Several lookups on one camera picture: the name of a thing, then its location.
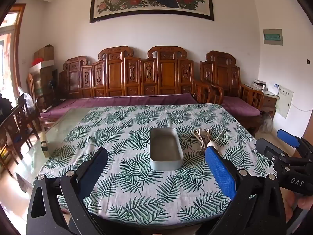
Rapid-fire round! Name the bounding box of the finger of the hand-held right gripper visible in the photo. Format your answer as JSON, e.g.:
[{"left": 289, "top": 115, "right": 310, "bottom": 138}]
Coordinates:
[
  {"left": 277, "top": 129, "right": 307, "bottom": 150},
  {"left": 255, "top": 138, "right": 288, "bottom": 163}
]

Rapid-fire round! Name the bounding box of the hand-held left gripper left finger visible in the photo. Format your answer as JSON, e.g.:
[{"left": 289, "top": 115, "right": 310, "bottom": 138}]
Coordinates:
[{"left": 26, "top": 147, "right": 108, "bottom": 235}]

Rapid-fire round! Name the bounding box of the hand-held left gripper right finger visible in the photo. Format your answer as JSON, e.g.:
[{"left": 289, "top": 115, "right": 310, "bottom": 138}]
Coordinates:
[{"left": 203, "top": 145, "right": 286, "bottom": 235}]

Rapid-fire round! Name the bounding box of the beige plastic fork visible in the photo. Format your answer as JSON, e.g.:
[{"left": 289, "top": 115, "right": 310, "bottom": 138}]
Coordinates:
[{"left": 198, "top": 127, "right": 210, "bottom": 147}]

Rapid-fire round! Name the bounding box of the grey rectangular container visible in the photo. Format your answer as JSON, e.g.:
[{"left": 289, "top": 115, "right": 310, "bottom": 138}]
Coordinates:
[{"left": 150, "top": 127, "right": 184, "bottom": 170}]

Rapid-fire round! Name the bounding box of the person's right hand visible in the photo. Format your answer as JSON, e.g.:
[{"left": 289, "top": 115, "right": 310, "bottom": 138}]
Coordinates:
[{"left": 281, "top": 188, "right": 313, "bottom": 223}]

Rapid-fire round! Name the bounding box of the grey fluffy bundle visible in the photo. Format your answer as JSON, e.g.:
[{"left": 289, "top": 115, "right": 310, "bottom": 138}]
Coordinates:
[{"left": 259, "top": 112, "right": 275, "bottom": 133}]

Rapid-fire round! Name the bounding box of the white metal panel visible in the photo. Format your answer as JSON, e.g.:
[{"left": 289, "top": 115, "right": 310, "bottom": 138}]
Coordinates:
[{"left": 275, "top": 87, "right": 294, "bottom": 120}]

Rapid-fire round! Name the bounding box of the leaf-print tablecloth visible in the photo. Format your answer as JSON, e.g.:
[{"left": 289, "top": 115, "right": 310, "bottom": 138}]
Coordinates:
[{"left": 37, "top": 103, "right": 278, "bottom": 226}]

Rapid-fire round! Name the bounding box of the wooden side table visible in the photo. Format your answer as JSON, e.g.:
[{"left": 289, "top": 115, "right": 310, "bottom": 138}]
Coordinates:
[{"left": 245, "top": 83, "right": 280, "bottom": 118}]

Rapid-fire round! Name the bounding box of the square purple seat cushion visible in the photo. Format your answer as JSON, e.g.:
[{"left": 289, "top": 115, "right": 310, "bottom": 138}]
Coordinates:
[{"left": 221, "top": 96, "right": 261, "bottom": 117}]

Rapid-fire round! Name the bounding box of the white and blue box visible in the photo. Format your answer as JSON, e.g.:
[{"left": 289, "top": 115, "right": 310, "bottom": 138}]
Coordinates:
[{"left": 265, "top": 83, "right": 281, "bottom": 96}]

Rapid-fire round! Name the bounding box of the beige stick with dark band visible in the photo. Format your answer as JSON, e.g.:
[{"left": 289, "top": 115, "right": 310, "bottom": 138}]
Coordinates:
[{"left": 40, "top": 132, "right": 50, "bottom": 157}]

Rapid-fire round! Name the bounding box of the white device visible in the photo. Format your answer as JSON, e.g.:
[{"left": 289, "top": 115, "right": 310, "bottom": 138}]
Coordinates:
[{"left": 252, "top": 79, "right": 267, "bottom": 90}]

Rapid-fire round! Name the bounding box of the long purple sofa cushion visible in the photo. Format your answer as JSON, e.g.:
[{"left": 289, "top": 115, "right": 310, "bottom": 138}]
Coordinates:
[{"left": 40, "top": 93, "right": 199, "bottom": 119}]

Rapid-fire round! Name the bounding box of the carved wooden armchair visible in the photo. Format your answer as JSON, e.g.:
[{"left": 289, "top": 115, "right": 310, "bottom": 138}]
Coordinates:
[{"left": 200, "top": 51, "right": 265, "bottom": 137}]

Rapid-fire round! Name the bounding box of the dark wooden dining chair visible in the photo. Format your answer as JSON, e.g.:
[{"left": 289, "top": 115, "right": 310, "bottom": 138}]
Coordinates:
[{"left": 0, "top": 100, "right": 40, "bottom": 177}]

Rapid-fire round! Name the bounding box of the long carved wooden sofa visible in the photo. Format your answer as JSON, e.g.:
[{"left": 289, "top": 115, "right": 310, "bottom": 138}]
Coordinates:
[{"left": 39, "top": 46, "right": 224, "bottom": 133}]

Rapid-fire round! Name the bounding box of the dark wooden cabinet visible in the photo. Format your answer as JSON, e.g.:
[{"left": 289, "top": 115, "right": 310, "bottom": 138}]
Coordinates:
[{"left": 39, "top": 67, "right": 59, "bottom": 104}]

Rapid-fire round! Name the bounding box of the clear plastic bag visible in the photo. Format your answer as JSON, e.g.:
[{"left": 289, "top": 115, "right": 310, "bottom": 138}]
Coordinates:
[{"left": 17, "top": 86, "right": 34, "bottom": 108}]

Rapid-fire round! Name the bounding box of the white flat box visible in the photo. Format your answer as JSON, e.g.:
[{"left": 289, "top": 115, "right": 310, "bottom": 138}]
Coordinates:
[{"left": 29, "top": 59, "right": 55, "bottom": 69}]

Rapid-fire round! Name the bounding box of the brown cardboard box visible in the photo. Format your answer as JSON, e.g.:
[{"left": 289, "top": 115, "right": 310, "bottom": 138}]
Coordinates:
[{"left": 34, "top": 44, "right": 55, "bottom": 63}]

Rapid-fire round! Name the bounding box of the white cable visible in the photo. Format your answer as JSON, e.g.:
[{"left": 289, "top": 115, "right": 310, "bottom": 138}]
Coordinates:
[{"left": 292, "top": 102, "right": 313, "bottom": 114}]

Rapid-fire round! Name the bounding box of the grey wall distribution box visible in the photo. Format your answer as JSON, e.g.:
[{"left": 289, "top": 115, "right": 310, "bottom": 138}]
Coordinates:
[{"left": 263, "top": 29, "right": 284, "bottom": 46}]

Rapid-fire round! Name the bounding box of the wooden door frame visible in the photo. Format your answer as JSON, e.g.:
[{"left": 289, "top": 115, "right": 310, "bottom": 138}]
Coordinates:
[{"left": 0, "top": 3, "right": 27, "bottom": 98}]

